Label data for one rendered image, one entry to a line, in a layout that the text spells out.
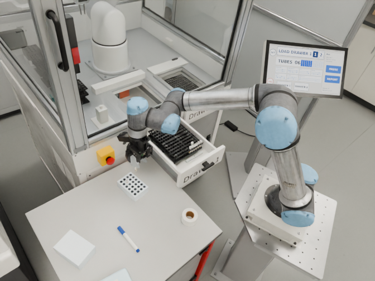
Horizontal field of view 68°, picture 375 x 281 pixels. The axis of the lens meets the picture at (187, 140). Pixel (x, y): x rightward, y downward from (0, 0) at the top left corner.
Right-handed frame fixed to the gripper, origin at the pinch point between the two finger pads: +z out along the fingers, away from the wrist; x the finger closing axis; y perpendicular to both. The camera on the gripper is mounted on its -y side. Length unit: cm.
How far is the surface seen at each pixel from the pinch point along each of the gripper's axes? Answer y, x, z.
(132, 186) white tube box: 1.9, -3.4, 12.7
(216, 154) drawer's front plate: 22.2, 31.7, 0.5
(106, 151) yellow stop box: -14.0, -4.3, 0.5
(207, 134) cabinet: -8, 73, 36
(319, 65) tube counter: 31, 120, -19
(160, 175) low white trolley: 5.1, 12.0, 15.7
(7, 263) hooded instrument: 1, -57, 5
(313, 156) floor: 55, 180, 92
